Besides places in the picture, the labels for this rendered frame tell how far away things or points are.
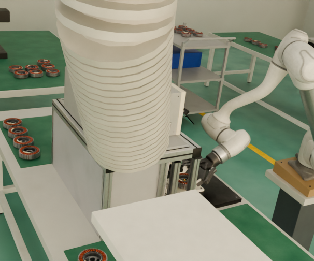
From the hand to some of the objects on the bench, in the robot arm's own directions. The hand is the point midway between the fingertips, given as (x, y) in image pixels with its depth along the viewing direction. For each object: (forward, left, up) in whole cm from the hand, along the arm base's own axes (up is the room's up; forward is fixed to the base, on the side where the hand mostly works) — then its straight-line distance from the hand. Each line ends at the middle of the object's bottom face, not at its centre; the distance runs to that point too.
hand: (184, 180), depth 222 cm
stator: (0, 0, -2) cm, 2 cm away
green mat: (+39, -70, -9) cm, 80 cm away
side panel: (+35, +29, -2) cm, 46 cm away
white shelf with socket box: (+41, +89, +3) cm, 98 cm away
